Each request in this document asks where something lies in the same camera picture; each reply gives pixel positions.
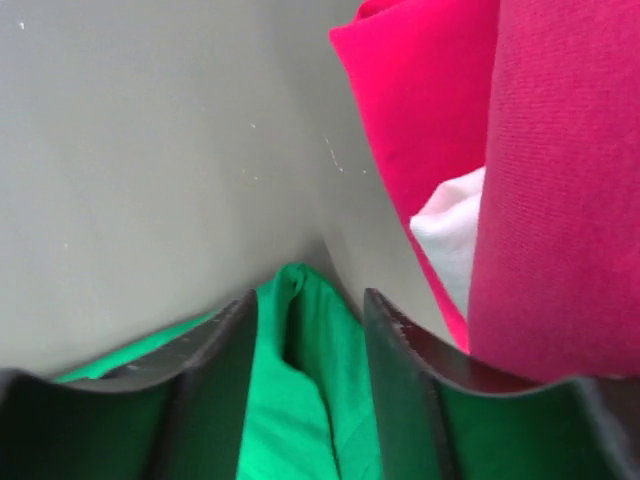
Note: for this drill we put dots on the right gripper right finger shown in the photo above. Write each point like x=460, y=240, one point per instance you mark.
x=442, y=414

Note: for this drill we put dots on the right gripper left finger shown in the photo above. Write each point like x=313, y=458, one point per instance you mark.
x=176, y=413

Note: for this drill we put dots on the green t shirt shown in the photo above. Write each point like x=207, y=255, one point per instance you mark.
x=310, y=412

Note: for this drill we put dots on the red bottom shirt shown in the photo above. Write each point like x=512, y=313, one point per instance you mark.
x=421, y=75

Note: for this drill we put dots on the pink red folded shirt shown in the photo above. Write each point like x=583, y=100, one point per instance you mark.
x=555, y=284

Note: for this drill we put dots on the white folded shirt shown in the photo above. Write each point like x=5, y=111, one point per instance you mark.
x=446, y=229

